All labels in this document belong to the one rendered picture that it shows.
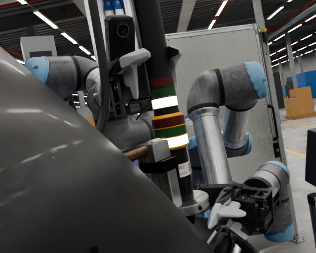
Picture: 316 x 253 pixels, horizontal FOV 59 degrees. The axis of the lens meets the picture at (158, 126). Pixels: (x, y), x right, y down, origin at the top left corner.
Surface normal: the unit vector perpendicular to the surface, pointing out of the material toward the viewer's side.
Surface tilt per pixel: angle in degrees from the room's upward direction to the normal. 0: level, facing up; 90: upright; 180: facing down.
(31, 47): 90
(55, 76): 103
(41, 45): 90
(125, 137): 87
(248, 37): 90
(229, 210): 6
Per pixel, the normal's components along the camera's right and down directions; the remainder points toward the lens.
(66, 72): 0.62, -0.01
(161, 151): 0.75, -0.11
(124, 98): 0.41, -0.04
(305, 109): 0.02, 0.05
